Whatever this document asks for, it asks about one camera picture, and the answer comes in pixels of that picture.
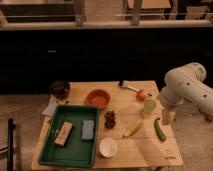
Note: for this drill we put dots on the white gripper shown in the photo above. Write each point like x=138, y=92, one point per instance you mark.
x=167, y=116

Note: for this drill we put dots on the yellow banana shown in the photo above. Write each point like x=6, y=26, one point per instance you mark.
x=132, y=129

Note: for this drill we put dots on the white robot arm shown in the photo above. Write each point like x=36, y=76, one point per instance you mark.
x=186, y=83

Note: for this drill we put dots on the red bowl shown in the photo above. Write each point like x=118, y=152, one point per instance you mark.
x=98, y=98

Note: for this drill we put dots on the dark brown bowl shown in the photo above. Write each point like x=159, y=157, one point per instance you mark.
x=60, y=89

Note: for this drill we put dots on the green cucumber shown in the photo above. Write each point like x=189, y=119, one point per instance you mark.
x=161, y=136

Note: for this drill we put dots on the green lime cup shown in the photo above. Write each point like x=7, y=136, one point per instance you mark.
x=149, y=106

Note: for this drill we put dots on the dark grape bunch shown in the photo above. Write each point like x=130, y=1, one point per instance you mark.
x=110, y=119

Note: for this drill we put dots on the white cup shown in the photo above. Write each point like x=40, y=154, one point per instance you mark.
x=108, y=147

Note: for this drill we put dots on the blue sponge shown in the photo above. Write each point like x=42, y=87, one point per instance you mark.
x=88, y=129

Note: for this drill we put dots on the green plastic tray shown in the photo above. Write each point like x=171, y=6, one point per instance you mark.
x=77, y=152

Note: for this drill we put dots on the wooden block brush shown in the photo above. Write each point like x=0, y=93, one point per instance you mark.
x=63, y=133

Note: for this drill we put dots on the white cloth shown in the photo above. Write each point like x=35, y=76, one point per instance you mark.
x=49, y=110

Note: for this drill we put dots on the black chair frame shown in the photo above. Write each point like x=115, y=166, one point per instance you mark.
x=9, y=147

